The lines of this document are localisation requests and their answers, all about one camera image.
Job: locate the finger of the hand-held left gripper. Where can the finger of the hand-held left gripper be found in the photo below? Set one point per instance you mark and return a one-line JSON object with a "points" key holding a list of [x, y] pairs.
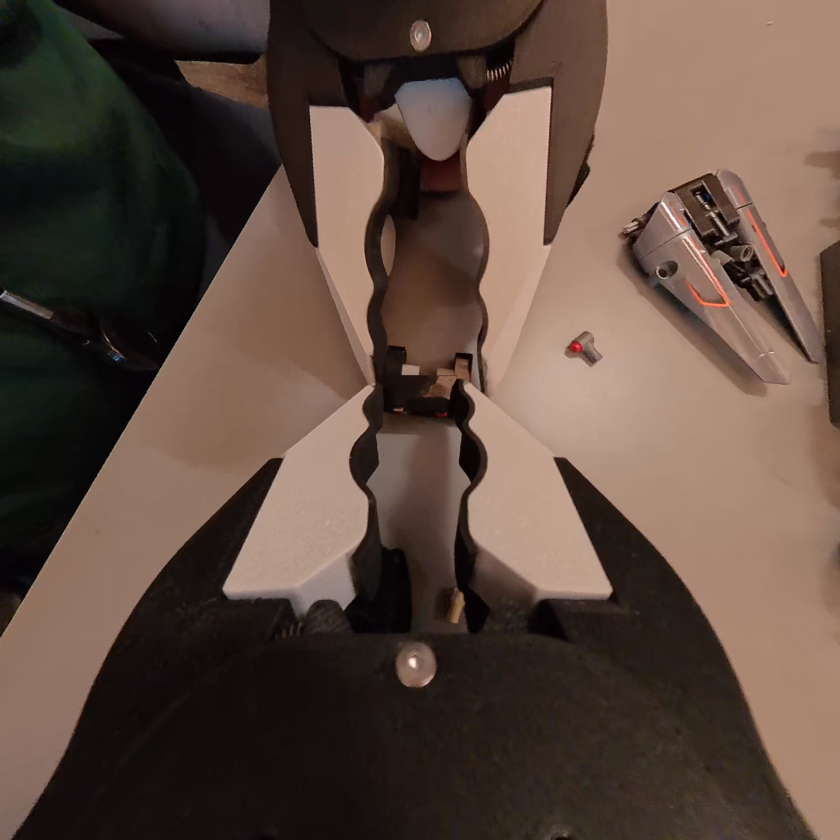
{"points": [[341, 170], [512, 170]]}

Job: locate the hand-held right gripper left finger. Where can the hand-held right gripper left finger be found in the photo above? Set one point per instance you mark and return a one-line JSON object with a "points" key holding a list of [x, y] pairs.
{"points": [[302, 525]]}

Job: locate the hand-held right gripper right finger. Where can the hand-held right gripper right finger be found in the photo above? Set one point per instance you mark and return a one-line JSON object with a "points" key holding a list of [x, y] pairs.
{"points": [[538, 525]]}

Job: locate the small black lego assembly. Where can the small black lego assembly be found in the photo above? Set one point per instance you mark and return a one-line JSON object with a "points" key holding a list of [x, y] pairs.
{"points": [[394, 367]]}

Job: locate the tan lego pin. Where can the tan lego pin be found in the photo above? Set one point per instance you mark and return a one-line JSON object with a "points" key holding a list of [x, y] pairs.
{"points": [[454, 604]]}

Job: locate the grey lego pin red tip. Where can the grey lego pin red tip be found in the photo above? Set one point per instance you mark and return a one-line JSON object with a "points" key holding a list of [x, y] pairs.
{"points": [[589, 348]]}

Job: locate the grey pointed lego wing assembly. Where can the grey pointed lego wing assembly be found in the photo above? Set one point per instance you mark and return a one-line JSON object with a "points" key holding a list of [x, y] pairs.
{"points": [[682, 249]]}

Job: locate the person's green shirt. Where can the person's green shirt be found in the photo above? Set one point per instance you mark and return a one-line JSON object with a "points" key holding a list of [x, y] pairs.
{"points": [[79, 197]]}

